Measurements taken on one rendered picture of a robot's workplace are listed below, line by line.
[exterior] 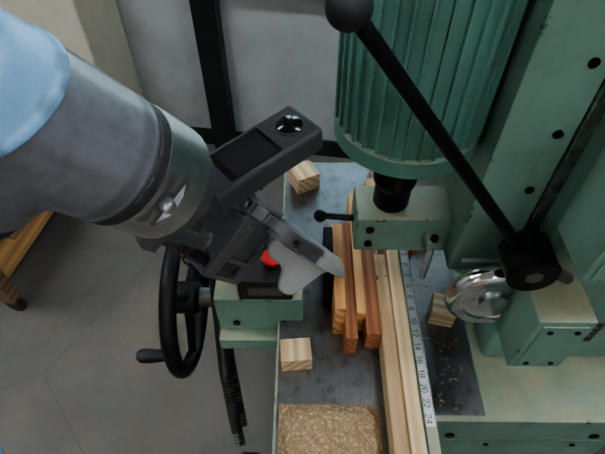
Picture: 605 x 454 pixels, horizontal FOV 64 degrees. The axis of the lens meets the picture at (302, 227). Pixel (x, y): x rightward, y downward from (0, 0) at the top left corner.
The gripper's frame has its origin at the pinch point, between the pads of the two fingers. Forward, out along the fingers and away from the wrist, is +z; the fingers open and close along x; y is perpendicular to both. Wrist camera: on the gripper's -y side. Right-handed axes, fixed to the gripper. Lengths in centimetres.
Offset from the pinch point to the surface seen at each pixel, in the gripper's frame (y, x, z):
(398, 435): 13.5, 19.5, 18.6
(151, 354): 35.6, -17.4, 18.0
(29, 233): 80, -127, 65
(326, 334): 12.8, 1.6, 24.0
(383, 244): -3.6, 0.1, 21.5
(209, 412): 76, -35, 90
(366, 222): -4.7, -1.8, 16.1
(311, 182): -3.5, -23.7, 32.9
